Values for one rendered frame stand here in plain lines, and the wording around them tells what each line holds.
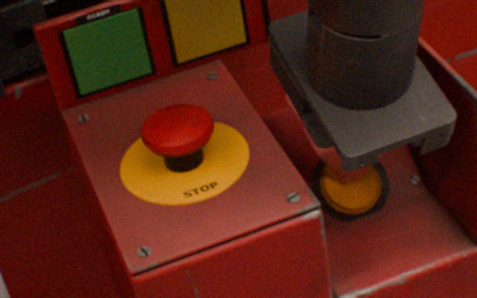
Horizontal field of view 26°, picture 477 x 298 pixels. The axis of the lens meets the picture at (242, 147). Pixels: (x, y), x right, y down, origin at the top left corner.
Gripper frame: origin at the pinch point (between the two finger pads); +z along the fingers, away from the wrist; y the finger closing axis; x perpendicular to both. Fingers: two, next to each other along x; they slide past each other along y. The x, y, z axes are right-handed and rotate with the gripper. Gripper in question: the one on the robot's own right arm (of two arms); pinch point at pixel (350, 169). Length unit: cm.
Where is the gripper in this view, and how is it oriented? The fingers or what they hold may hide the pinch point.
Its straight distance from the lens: 63.6
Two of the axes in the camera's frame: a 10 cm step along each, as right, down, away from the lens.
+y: -3.8, -7.3, 5.6
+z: 0.3, 6.0, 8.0
